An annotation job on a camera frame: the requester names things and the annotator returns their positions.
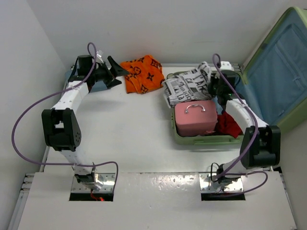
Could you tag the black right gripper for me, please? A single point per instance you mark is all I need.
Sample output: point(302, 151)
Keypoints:
point(211, 90)

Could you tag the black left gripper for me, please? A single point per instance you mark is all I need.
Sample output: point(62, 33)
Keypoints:
point(114, 71)

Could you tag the newspaper print cloth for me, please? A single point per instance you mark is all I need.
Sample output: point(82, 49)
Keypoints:
point(191, 85)

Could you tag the red garment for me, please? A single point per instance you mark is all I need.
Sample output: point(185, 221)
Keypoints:
point(226, 125)

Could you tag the pink vanity case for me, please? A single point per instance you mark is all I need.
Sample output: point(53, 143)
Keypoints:
point(195, 118)

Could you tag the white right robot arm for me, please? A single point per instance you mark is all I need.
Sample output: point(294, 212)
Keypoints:
point(261, 142)

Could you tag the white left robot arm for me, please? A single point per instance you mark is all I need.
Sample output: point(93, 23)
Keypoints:
point(61, 129)

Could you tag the light blue jeans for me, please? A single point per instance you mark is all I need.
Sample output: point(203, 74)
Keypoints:
point(99, 86)

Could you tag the orange patterned garment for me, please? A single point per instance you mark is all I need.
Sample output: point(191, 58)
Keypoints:
point(145, 75)

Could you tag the green suitcase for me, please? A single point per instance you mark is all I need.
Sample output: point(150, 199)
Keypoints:
point(274, 82)

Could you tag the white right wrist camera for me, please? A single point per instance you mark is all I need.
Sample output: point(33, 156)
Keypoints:
point(223, 66)

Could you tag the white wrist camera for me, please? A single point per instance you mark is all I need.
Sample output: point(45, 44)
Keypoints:
point(223, 66)
point(99, 56)

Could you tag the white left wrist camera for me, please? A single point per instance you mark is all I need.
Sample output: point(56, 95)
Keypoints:
point(99, 56)

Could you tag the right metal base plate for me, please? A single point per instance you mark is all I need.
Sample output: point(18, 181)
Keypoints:
point(229, 185)

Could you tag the metal base plate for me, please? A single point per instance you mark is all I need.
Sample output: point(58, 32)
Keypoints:
point(105, 182)
point(229, 185)

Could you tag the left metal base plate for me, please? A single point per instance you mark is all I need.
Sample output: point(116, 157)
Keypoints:
point(105, 182)

